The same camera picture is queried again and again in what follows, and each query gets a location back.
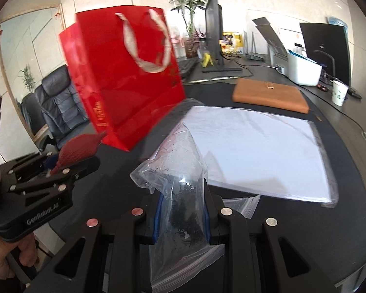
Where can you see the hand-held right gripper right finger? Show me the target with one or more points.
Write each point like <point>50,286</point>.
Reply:
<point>206,219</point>

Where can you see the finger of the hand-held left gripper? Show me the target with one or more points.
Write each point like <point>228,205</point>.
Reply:
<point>27,163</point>
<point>79,171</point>

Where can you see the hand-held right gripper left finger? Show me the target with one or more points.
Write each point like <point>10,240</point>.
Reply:
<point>158,219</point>

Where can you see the red rubber air blower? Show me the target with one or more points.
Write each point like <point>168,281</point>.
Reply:
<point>79,146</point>

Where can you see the clear bag of tea leaves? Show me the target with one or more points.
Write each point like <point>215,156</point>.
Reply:
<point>183,164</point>

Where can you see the red gift bag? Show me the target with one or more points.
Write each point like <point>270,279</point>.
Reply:
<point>125,97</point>

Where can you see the person's left hand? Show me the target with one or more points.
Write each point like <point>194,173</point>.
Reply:
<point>27,250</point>

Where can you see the black leather office chair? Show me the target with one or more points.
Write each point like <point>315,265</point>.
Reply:
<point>30,113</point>
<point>61,103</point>

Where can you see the small leafy plant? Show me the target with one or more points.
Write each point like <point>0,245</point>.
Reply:
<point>27,79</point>

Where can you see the white paper in clear sleeve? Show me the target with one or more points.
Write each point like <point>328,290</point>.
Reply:
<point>262,152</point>

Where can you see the brown leather folder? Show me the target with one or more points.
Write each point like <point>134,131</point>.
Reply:
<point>268,96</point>

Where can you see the black desk mat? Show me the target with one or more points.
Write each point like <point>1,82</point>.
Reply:
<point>347,219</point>

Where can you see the yellow phone stand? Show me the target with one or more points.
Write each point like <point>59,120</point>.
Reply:
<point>207,61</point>

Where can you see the clear plastic bottles pack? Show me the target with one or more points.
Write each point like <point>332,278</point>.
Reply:
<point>175,44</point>

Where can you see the black router with antennas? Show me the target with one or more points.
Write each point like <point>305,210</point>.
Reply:
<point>254,57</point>

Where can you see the purple leaf potted plant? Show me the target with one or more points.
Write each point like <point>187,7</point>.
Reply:
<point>195,39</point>

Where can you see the small red black device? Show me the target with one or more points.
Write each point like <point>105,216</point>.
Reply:
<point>323,88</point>

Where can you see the white plastic bin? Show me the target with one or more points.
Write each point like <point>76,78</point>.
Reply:
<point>305,70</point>

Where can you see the white paper cup green print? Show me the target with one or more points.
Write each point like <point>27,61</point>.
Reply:
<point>339,94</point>

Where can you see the yellow snack bag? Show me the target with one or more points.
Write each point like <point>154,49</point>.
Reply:
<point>234,38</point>

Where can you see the small black keyboard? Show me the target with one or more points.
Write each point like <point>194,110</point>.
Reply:
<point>353,93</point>

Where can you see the black slim computer monitor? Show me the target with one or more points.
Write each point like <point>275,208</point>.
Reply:
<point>213,21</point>

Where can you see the grey printer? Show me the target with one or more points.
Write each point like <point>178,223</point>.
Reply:
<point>268,29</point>

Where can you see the black monitor with stand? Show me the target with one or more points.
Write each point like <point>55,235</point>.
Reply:
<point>323,36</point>

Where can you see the blue water jug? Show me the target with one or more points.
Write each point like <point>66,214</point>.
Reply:
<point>338,21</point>

